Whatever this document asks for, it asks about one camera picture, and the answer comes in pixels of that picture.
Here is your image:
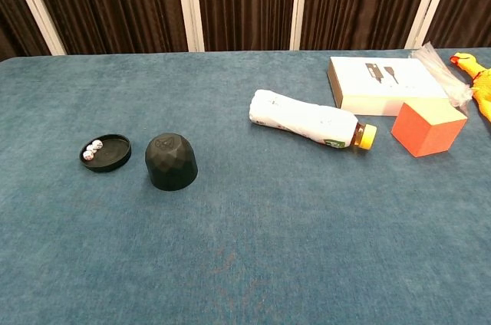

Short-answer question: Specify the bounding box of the black faceted dice cup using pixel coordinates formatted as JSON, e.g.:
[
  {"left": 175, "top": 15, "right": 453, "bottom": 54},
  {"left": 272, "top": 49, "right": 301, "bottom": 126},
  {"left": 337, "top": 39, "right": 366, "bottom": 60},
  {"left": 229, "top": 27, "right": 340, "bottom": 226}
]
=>
[{"left": 144, "top": 133, "right": 199, "bottom": 192}]

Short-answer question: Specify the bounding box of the black round tray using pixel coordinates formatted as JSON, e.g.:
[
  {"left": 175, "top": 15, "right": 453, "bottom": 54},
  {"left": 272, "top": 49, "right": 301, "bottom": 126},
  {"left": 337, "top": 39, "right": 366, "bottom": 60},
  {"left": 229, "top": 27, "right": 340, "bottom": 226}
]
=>
[{"left": 79, "top": 133, "right": 133, "bottom": 173}]

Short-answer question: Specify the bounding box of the white-wrapped bottle yellow cap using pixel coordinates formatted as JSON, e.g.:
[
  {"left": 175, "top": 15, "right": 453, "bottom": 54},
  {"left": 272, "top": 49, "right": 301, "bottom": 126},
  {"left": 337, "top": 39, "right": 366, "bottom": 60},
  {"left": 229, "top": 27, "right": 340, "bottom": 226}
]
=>
[{"left": 249, "top": 89, "right": 378, "bottom": 150}]

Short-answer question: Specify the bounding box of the blue table cloth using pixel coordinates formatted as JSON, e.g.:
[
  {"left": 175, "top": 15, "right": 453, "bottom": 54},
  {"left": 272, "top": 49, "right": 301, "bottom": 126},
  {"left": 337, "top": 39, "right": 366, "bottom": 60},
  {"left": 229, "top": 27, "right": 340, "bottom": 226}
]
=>
[{"left": 0, "top": 47, "right": 491, "bottom": 325}]

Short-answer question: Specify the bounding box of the dark brown curtain panel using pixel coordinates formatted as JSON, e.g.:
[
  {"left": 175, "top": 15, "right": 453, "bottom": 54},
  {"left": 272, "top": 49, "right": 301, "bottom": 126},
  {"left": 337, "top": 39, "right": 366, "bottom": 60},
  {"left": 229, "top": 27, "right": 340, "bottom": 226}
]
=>
[
  {"left": 425, "top": 0, "right": 491, "bottom": 49},
  {"left": 22, "top": 0, "right": 189, "bottom": 56},
  {"left": 0, "top": 0, "right": 51, "bottom": 62},
  {"left": 301, "top": 0, "right": 438, "bottom": 51},
  {"left": 193, "top": 0, "right": 298, "bottom": 52}
]

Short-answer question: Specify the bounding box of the white flat cardboard box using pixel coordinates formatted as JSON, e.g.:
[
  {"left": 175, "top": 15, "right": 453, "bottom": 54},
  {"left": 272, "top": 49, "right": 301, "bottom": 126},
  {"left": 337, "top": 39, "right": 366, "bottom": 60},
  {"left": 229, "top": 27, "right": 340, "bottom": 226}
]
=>
[{"left": 327, "top": 56, "right": 450, "bottom": 117}]

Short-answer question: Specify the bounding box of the orange cube block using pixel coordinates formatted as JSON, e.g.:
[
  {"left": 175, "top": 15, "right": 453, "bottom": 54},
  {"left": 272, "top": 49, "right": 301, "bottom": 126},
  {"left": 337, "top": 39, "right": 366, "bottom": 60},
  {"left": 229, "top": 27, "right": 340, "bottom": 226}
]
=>
[{"left": 390, "top": 99, "right": 469, "bottom": 158}]

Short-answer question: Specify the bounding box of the clear plastic bag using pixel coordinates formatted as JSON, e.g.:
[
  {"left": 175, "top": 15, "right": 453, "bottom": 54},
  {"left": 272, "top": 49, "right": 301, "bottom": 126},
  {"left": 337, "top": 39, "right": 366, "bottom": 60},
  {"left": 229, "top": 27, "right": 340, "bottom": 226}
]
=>
[{"left": 409, "top": 41, "right": 475, "bottom": 113}]

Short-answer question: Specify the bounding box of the yellow rubber chicken toy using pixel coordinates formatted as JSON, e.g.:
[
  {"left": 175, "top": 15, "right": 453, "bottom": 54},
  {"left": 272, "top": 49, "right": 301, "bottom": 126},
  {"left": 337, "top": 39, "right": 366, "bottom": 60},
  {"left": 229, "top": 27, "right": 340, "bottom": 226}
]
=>
[{"left": 449, "top": 51, "right": 491, "bottom": 123}]

